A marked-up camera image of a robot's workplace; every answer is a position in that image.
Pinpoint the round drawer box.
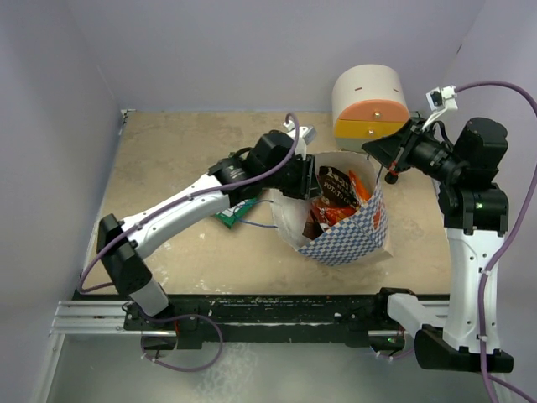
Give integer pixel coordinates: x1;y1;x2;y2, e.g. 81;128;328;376
331;64;410;153

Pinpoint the orange snack packet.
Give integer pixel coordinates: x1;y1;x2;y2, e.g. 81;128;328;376
348;170;372;205

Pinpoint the brown potato chips bag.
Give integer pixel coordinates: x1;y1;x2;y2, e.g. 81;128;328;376
302;166;361;240

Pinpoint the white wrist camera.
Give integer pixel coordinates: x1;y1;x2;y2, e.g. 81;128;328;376
283;121;317;157
422;86;458;131

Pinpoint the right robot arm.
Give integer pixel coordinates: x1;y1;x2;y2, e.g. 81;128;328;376
362;118;514;373

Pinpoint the black table edge rail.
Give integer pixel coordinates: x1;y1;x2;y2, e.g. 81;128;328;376
70;289;456;349

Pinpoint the green chips bag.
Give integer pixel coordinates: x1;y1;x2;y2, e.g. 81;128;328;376
213;198;259;229

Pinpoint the blue checkered paper bag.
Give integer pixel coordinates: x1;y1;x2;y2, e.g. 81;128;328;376
268;151;388;266

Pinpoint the red doritos bag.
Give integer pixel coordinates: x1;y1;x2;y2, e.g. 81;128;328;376
311;197;357;232

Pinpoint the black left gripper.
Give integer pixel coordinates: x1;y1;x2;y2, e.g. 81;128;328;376
262;154;322;201

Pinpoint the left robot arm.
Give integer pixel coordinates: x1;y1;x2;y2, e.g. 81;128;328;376
96;126;321;329

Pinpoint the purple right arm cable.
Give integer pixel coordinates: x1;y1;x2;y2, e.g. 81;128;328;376
455;80;537;403

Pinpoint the purple cable under table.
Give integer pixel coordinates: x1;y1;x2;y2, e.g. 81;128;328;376
140;313;224;373

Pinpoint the purple cable right underside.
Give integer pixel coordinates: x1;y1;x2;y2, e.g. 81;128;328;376
375;327;419;363

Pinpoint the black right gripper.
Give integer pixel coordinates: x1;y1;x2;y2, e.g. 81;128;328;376
362;116;465;183

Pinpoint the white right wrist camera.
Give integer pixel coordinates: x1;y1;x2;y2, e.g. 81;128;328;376
422;86;458;131

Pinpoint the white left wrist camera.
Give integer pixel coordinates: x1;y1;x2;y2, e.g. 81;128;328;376
283;121;317;157

